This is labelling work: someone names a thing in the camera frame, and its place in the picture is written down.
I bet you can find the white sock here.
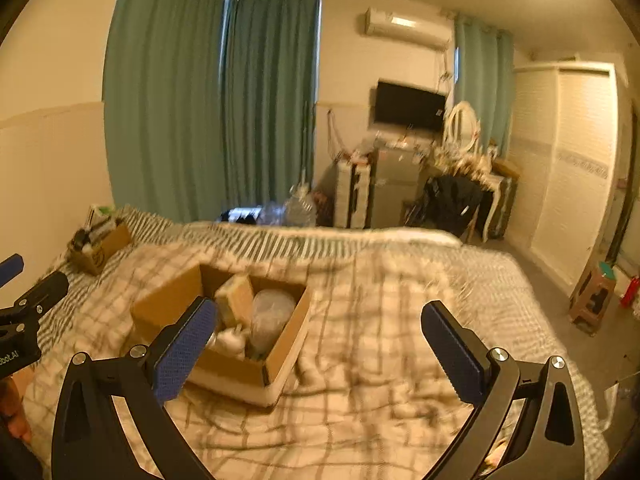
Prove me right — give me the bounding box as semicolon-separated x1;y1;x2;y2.
208;326;247;360

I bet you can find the brown medicine box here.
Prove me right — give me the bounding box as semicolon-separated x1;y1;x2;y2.
215;273;254;328

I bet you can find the blue labelled cotton swab jar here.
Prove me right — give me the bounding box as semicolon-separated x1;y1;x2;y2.
250;289;296;358

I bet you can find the person's left hand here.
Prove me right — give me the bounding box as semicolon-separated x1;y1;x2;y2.
0;377;32;443

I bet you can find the small SF cardboard box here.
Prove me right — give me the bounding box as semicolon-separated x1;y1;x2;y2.
67;220;132;276

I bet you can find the brown wooden stool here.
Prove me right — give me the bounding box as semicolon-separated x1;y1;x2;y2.
568;260;616;335

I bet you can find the red bottle on floor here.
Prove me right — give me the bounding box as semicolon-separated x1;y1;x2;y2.
620;275;640;309

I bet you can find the green checked bed sheet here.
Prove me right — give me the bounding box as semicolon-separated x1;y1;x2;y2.
37;204;612;480

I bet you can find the beige plaid blanket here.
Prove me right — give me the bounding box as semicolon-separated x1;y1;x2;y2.
22;242;507;480

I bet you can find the large open cardboard box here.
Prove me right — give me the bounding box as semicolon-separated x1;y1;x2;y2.
130;263;311;408

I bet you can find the black jacket on chair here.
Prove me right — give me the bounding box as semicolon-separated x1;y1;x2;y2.
416;174;484;237

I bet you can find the white sliding wardrobe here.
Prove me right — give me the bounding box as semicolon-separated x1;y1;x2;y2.
506;62;618;292

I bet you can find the teal curtain left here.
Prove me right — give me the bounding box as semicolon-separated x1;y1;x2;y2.
103;0;322;221

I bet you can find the teal curtain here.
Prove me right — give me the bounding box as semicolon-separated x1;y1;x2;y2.
454;14;515;154
103;0;322;221

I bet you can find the large clear water jug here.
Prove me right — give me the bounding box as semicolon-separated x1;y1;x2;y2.
284;183;317;228

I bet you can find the grey mini fridge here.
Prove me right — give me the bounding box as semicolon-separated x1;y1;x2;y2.
370;148;424;229

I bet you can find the white suitcase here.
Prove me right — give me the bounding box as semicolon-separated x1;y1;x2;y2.
333;159;371;230

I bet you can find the white oval vanity mirror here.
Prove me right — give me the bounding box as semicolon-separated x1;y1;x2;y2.
442;101;482;155

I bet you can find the teal curtain right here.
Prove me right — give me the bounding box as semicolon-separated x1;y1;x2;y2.
454;14;515;154

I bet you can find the white air conditioner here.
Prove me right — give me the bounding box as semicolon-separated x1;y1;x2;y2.
364;8;452;52

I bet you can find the black wall television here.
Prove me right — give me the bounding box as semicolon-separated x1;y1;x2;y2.
373;80;447;134

